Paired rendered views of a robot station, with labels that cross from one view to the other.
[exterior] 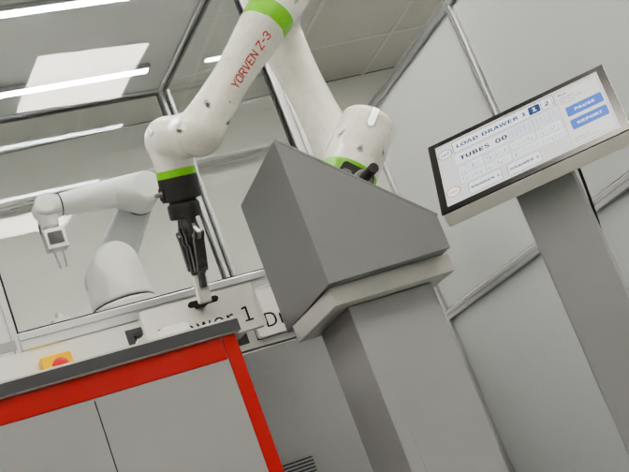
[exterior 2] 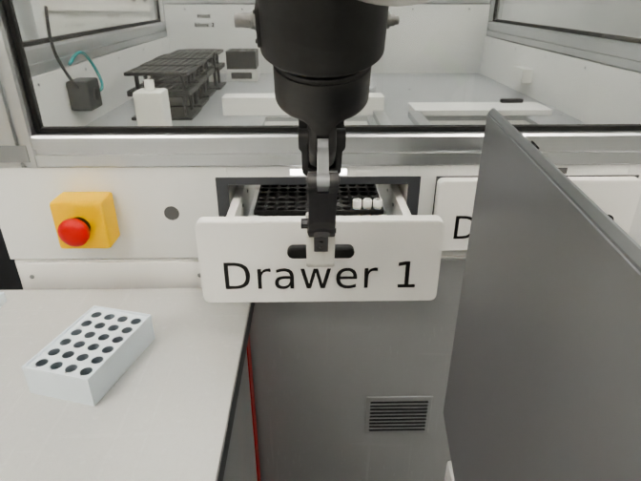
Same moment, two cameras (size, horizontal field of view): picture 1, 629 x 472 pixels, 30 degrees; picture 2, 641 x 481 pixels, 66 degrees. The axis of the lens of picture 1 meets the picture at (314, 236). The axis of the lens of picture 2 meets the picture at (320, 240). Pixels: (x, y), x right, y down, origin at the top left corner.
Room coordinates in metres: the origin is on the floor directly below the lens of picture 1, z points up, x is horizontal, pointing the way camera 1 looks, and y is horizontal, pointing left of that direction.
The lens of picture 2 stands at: (2.20, 0.08, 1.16)
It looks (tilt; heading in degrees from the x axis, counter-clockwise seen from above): 26 degrees down; 26
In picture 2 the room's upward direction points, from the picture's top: straight up
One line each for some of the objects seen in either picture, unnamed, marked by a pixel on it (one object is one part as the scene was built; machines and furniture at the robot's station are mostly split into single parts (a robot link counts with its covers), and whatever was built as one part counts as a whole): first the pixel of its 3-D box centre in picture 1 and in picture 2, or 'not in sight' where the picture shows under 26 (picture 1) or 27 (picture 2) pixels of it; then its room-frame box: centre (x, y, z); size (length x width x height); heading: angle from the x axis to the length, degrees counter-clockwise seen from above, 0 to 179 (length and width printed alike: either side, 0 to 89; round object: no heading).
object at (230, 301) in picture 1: (203, 319); (320, 260); (2.68, 0.31, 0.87); 0.29 x 0.02 x 0.11; 117
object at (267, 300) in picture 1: (302, 303); (533, 214); (2.94, 0.09, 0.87); 0.29 x 0.02 x 0.11; 117
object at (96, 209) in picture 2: (58, 370); (85, 220); (2.64, 0.66, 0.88); 0.07 x 0.05 x 0.07; 117
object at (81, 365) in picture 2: not in sight; (93, 351); (2.51, 0.53, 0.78); 0.12 x 0.08 x 0.04; 11
